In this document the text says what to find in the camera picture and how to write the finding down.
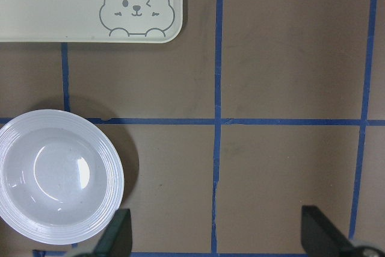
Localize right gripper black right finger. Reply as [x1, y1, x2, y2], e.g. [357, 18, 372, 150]
[301, 205, 357, 257]

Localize white round plate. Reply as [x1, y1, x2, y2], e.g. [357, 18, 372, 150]
[1, 110, 125, 245]

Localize cream bear tray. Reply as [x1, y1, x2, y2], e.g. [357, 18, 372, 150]
[1, 0, 183, 43]

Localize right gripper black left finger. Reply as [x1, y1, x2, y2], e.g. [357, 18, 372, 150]
[94, 209, 133, 257]

